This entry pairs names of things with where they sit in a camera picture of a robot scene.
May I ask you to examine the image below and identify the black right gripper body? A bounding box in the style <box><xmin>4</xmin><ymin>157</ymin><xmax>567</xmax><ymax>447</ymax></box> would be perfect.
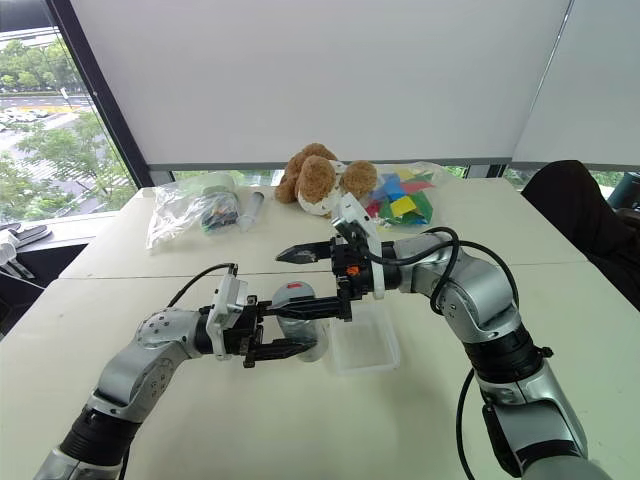
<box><xmin>330</xmin><ymin>234</ymin><xmax>374</xmax><ymax>323</ymax></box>

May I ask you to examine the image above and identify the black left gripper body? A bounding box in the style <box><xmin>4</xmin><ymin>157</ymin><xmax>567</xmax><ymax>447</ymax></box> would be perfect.
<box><xmin>222</xmin><ymin>299</ymin><xmax>265</xmax><ymax>370</ymax></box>

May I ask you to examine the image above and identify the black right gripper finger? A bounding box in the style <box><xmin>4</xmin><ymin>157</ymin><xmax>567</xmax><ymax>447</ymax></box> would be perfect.
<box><xmin>275</xmin><ymin>241</ymin><xmax>336</xmax><ymax>267</ymax></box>
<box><xmin>271</xmin><ymin>295</ymin><xmax>347</xmax><ymax>319</ymax></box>

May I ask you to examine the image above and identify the clear jar with grey lid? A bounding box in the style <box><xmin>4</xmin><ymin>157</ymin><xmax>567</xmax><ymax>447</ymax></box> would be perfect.
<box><xmin>276</xmin><ymin>281</ymin><xmax>329</xmax><ymax>364</ymax></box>

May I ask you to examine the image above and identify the clear plastic box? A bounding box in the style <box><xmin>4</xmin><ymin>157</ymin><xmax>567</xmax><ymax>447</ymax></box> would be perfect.
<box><xmin>326</xmin><ymin>304</ymin><xmax>403</xmax><ymax>377</ymax></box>

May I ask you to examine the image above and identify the clear bag with small jar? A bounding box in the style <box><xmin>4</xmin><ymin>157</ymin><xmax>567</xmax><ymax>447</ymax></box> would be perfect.
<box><xmin>145</xmin><ymin>172</ymin><xmax>242</xmax><ymax>252</ymax></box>

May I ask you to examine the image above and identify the clear plastic syringe tube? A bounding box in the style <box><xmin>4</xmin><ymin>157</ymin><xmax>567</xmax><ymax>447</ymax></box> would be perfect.
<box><xmin>238</xmin><ymin>190</ymin><xmax>267</xmax><ymax>234</ymax></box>

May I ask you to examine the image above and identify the brown teddy bear plush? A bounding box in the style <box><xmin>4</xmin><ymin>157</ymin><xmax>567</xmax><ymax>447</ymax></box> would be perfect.
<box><xmin>274</xmin><ymin>143</ymin><xmax>379</xmax><ymax>219</ymax></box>

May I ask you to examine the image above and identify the bag of colourful blocks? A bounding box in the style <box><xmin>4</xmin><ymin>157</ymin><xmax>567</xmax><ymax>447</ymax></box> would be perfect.
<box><xmin>366</xmin><ymin>161</ymin><xmax>447</xmax><ymax>230</ymax></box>

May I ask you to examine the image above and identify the large white roller blind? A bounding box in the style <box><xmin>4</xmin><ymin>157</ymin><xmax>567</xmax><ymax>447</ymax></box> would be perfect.
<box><xmin>69</xmin><ymin>0</ymin><xmax>574</xmax><ymax>172</ymax></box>

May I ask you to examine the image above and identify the dark side desk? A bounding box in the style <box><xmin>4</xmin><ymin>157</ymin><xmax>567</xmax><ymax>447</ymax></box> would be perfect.
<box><xmin>0</xmin><ymin>223</ymin><xmax>92</xmax><ymax>341</ymax></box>

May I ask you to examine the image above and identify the dark office chair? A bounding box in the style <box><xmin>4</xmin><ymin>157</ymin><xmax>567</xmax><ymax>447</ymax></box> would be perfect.
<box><xmin>521</xmin><ymin>159</ymin><xmax>640</xmax><ymax>304</ymax></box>

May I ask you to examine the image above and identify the teal round object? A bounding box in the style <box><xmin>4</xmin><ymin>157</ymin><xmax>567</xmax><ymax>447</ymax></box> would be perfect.
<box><xmin>606</xmin><ymin>171</ymin><xmax>640</xmax><ymax>212</ymax></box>

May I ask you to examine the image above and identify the small white roller blind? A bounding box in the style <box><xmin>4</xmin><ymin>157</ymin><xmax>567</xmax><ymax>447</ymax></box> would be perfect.
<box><xmin>512</xmin><ymin>0</ymin><xmax>640</xmax><ymax>172</ymax></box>

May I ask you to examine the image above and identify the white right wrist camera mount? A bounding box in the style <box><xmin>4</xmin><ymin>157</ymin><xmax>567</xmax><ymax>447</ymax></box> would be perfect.
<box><xmin>329</xmin><ymin>192</ymin><xmax>387</xmax><ymax>301</ymax></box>

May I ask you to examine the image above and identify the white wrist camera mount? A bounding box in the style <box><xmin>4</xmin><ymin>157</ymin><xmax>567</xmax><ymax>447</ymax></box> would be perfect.
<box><xmin>329</xmin><ymin>192</ymin><xmax>387</xmax><ymax>301</ymax></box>
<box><xmin>206</xmin><ymin>272</ymin><xmax>250</xmax><ymax>359</ymax></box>

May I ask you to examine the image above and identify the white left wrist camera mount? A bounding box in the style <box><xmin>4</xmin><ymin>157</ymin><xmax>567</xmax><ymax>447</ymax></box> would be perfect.
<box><xmin>206</xmin><ymin>272</ymin><xmax>250</xmax><ymax>359</ymax></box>

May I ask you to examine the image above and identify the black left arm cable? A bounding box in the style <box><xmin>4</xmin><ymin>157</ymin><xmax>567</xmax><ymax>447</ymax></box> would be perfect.
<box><xmin>166</xmin><ymin>262</ymin><xmax>238</xmax><ymax>309</ymax></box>

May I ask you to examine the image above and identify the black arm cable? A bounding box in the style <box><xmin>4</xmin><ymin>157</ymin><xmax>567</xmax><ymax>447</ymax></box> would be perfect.
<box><xmin>166</xmin><ymin>262</ymin><xmax>238</xmax><ymax>309</ymax></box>
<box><xmin>372</xmin><ymin>227</ymin><xmax>522</xmax><ymax>480</ymax></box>

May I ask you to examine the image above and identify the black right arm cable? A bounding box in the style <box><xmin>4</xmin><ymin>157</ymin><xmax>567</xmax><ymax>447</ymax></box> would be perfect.
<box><xmin>372</xmin><ymin>227</ymin><xmax>522</xmax><ymax>480</ymax></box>

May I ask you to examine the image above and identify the black window frame post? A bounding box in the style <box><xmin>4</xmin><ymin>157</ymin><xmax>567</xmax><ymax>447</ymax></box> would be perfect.
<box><xmin>47</xmin><ymin>0</ymin><xmax>154</xmax><ymax>189</ymax></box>

